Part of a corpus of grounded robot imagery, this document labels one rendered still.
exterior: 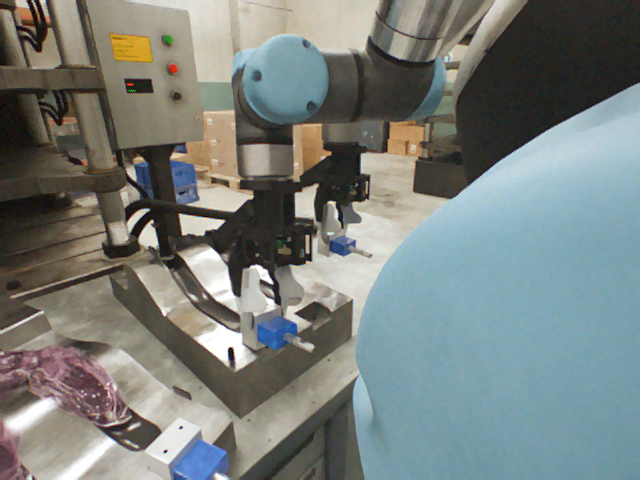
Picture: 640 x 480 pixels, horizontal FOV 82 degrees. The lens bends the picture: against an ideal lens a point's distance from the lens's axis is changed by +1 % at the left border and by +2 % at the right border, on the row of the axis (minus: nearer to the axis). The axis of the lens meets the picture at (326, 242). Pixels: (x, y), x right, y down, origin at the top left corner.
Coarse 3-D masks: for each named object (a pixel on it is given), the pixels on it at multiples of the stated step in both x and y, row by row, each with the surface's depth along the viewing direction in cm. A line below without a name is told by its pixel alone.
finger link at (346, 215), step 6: (336, 204) 80; (342, 210) 80; (348, 210) 80; (354, 210) 79; (342, 216) 81; (348, 216) 81; (354, 216) 80; (360, 216) 79; (342, 222) 82; (348, 222) 82; (354, 222) 81; (360, 222) 79
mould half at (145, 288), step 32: (192, 256) 75; (128, 288) 77; (160, 288) 68; (224, 288) 72; (320, 288) 71; (160, 320) 67; (192, 320) 63; (352, 320) 70; (192, 352) 60; (224, 352) 54; (288, 352) 58; (320, 352) 65; (224, 384) 54; (256, 384) 55
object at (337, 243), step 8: (328, 232) 80; (336, 232) 80; (320, 240) 81; (328, 240) 79; (336, 240) 79; (344, 240) 79; (352, 240) 79; (320, 248) 82; (328, 248) 80; (336, 248) 79; (344, 248) 77; (352, 248) 78; (328, 256) 81; (344, 256) 78; (368, 256) 75
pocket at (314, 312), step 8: (312, 304) 67; (320, 304) 66; (296, 312) 64; (304, 312) 66; (312, 312) 67; (320, 312) 67; (328, 312) 65; (312, 320) 66; (320, 320) 66; (328, 320) 64
